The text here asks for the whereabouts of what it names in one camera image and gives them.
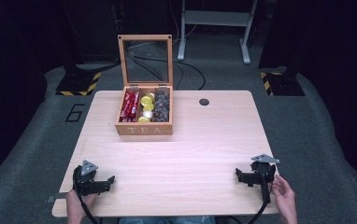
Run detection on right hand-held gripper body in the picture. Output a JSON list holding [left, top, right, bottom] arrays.
[[250, 153, 281, 203]]

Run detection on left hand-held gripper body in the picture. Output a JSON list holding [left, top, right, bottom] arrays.
[[72, 160, 107, 197]]

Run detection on person's left hand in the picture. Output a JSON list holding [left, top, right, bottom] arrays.
[[65, 189, 99, 217]]

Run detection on person's right hand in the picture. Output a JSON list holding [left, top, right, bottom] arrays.
[[271, 174, 298, 217]]

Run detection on wooden box with glass lid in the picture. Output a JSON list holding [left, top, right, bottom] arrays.
[[114, 34, 174, 136]]

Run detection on person's blue jeans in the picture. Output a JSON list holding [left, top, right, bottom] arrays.
[[118, 216, 217, 224]]

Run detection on red stick packet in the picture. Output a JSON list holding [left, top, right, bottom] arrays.
[[119, 91, 132, 123], [124, 91, 136, 123], [130, 91, 141, 122]]

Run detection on pile of dark wrapped sweets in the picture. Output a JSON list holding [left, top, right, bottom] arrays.
[[152, 89, 171, 123]]

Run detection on black base with hazard stripes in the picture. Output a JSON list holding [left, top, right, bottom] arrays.
[[55, 63, 102, 97], [259, 66, 306, 97]]

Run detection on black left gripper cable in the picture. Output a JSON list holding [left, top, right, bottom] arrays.
[[72, 166, 101, 224]]

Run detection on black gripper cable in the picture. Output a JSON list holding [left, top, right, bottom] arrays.
[[247, 171, 272, 224], [72, 166, 101, 224]]

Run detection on grey metal bracket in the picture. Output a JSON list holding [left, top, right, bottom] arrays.
[[46, 191, 70, 203]]

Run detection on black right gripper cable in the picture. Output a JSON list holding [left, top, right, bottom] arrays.
[[247, 171, 272, 224]]

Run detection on black floor cable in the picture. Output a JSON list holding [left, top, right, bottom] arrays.
[[129, 53, 207, 91]]

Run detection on grey metal stand frame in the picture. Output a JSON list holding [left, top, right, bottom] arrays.
[[177, 0, 259, 65]]

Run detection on white hanging cable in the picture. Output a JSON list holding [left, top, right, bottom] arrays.
[[166, 0, 199, 46]]

